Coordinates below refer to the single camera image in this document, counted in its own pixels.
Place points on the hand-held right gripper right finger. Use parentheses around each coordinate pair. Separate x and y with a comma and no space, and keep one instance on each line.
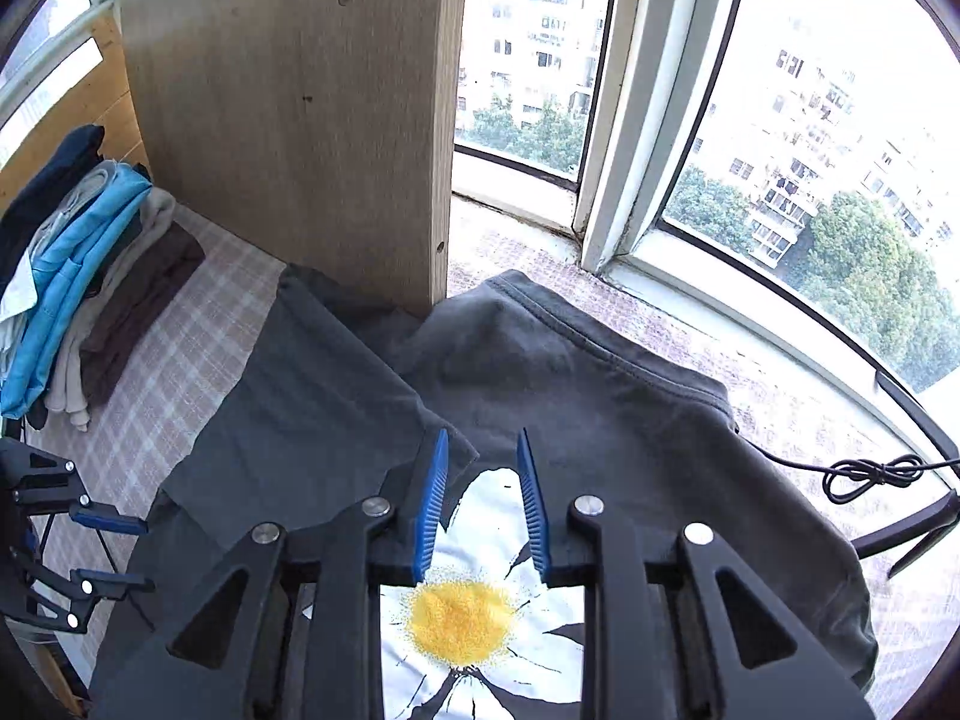
(534,510)

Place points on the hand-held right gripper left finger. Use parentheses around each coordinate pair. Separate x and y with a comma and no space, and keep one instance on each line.
(431,510)

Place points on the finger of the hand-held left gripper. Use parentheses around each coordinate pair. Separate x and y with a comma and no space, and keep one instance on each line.
(112,583)
(112,521)

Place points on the grey t-shirt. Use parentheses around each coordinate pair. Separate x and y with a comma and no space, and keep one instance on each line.
(600,405)

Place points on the beige folded garment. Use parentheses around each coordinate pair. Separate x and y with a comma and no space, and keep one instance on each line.
(66,390)

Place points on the pink plaid blanket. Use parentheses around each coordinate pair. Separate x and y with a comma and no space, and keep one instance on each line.
(195,315)

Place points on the white folded garment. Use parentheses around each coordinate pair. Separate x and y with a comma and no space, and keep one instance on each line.
(19,296)

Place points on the brown folded garment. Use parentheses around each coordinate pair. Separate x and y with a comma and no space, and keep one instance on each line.
(142,292)

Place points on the light blue folded garment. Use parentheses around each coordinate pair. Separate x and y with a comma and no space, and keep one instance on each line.
(75,270)

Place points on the navy folded garment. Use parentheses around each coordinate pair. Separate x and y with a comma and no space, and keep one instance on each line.
(52,180)

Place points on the black tripod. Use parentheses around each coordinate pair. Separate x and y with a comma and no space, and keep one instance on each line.
(907,521)

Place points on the wooden board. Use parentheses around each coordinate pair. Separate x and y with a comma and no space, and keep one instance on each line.
(300,127)

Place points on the green trees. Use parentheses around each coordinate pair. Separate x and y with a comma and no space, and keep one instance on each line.
(862,262)

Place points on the wooden slat panel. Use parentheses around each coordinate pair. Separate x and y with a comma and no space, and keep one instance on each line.
(97,105)

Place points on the apartment buildings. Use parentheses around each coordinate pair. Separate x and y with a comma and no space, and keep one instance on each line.
(540,15)

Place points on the white window frame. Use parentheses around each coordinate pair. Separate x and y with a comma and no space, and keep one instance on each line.
(637,127)

